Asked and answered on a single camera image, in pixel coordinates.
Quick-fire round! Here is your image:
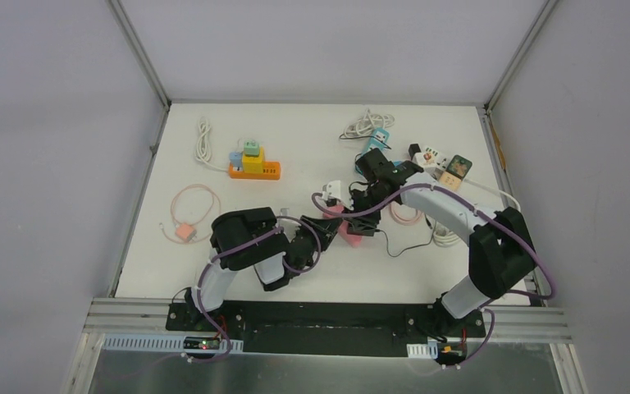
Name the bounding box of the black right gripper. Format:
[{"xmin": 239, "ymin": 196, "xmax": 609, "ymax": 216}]
[{"xmin": 340, "ymin": 187, "xmax": 392, "ymax": 233}]

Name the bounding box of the pink triangular power strip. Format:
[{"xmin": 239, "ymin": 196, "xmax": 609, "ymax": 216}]
[{"xmin": 327, "ymin": 204, "xmax": 363, "ymax": 248}]

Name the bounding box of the teal power strip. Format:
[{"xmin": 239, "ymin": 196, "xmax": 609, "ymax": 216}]
[{"xmin": 355, "ymin": 127, "xmax": 392, "ymax": 160}]

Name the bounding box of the pink plug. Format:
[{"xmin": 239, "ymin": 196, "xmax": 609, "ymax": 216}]
[{"xmin": 175, "ymin": 222, "xmax": 196, "ymax": 243}]

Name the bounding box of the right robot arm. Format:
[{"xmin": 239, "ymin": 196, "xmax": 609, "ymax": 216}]
[{"xmin": 351, "ymin": 149, "xmax": 537, "ymax": 337}]

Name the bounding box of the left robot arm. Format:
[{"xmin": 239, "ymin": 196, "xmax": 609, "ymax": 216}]
[{"xmin": 185, "ymin": 207, "xmax": 343, "ymax": 332}]

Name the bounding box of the small black plug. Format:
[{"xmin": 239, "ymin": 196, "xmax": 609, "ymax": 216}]
[{"xmin": 408, "ymin": 144, "xmax": 421, "ymax": 159}]

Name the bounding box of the white cube socket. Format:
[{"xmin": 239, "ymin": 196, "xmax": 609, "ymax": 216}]
[{"xmin": 412, "ymin": 145, "xmax": 449, "ymax": 174}]

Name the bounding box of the beige plug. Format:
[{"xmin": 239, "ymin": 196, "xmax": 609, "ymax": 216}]
[{"xmin": 438, "ymin": 172, "xmax": 463, "ymax": 191}]

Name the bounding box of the green patterned plug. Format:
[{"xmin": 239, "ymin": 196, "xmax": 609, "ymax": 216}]
[{"xmin": 445, "ymin": 154, "xmax": 473, "ymax": 180}]

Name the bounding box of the yellow plug adapter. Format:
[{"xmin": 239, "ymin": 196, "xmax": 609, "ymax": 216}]
[{"xmin": 242, "ymin": 147, "xmax": 265, "ymax": 174}]

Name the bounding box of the green plug adapter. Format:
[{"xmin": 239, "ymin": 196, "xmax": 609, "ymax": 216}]
[{"xmin": 243, "ymin": 140, "xmax": 261, "ymax": 157}]

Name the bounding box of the light blue plug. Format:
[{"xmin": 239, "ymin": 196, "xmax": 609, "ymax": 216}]
[{"xmin": 229, "ymin": 151, "xmax": 243, "ymax": 168}]

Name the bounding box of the orange power strip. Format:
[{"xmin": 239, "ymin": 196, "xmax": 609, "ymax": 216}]
[{"xmin": 228, "ymin": 161, "xmax": 281, "ymax": 181}]

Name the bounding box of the thin black adapter cable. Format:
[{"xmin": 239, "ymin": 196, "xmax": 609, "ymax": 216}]
[{"xmin": 339, "ymin": 133, "xmax": 436, "ymax": 259}]

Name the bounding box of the white coiled strip cable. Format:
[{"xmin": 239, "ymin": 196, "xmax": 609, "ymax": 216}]
[{"xmin": 342, "ymin": 108, "xmax": 396, "ymax": 140}]

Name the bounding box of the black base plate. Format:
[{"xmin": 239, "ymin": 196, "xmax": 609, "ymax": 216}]
[{"xmin": 165, "ymin": 300, "xmax": 487, "ymax": 359}]

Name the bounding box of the white orange-strip cable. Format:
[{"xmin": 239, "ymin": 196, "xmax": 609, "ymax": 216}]
[{"xmin": 194, "ymin": 116, "xmax": 231, "ymax": 174}]

